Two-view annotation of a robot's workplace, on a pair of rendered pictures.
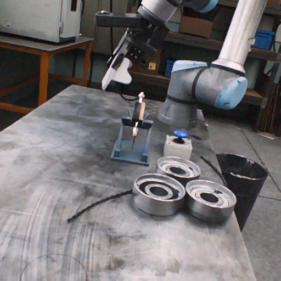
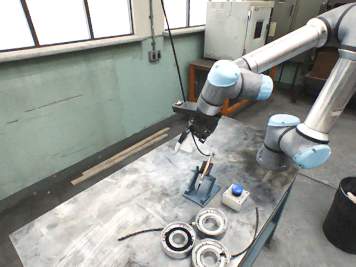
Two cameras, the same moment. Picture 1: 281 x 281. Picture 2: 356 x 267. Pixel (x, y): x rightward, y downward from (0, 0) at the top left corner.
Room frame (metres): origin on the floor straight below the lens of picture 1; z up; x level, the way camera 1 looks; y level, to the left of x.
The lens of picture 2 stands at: (0.27, -0.31, 1.44)
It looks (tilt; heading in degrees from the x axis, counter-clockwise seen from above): 32 degrees down; 41
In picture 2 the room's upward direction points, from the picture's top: straight up
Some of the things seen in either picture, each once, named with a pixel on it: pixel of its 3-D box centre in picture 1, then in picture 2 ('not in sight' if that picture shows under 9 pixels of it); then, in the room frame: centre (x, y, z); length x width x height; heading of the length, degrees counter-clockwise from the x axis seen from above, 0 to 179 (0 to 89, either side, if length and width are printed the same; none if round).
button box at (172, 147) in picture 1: (177, 147); (236, 196); (0.85, -0.11, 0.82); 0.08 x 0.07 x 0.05; 179
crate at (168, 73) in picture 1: (185, 71); not in sight; (4.29, -0.41, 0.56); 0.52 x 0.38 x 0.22; 86
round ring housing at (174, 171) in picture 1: (176, 173); (211, 224); (0.69, -0.10, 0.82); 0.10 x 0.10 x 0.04
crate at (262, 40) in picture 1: (247, 37); not in sight; (4.28, -1.06, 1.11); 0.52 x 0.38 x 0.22; 89
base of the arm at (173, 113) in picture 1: (179, 108); (275, 152); (1.18, -0.12, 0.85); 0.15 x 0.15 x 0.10
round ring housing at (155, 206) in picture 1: (157, 194); (178, 240); (0.58, -0.06, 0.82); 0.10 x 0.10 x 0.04
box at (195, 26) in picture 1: (196, 20); not in sight; (4.28, -0.39, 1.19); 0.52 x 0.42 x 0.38; 89
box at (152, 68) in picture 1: (146, 57); (330, 63); (4.28, 0.13, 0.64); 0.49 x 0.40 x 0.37; 94
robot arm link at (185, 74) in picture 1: (188, 78); (282, 130); (1.17, -0.13, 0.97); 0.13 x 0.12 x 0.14; 54
